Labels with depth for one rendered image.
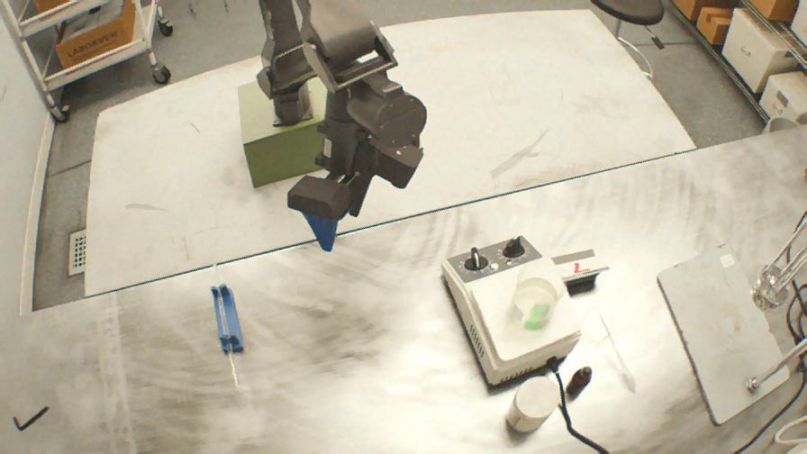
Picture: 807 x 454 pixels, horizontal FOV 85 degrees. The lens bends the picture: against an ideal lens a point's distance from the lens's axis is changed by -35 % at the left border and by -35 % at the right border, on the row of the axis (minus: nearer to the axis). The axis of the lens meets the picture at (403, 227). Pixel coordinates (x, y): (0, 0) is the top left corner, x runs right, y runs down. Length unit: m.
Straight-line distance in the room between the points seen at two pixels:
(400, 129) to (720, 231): 0.68
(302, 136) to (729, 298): 0.76
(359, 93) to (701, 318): 0.63
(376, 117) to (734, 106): 2.59
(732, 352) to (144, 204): 1.05
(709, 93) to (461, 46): 1.97
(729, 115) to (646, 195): 1.93
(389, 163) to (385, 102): 0.11
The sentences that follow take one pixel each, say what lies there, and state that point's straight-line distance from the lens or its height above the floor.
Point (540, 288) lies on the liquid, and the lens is 0.76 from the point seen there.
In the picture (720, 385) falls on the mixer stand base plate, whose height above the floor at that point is 0.91.
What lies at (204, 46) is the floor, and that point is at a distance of 2.95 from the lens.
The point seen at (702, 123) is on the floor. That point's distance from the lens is 2.78.
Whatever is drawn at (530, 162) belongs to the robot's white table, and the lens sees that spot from 1.04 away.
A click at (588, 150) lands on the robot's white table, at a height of 0.90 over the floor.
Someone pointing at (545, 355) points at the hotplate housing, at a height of 0.96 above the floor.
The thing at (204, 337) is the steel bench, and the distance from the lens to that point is 0.89.
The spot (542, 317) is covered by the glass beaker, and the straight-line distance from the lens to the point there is 0.73.
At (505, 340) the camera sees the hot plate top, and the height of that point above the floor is 0.99.
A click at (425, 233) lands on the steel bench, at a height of 0.90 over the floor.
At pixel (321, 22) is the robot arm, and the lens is 0.65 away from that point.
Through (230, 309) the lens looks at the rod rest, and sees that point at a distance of 0.89.
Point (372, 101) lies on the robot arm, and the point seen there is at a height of 1.24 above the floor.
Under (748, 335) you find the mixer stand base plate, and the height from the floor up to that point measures 0.91.
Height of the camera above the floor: 1.68
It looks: 56 degrees down
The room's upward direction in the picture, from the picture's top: straight up
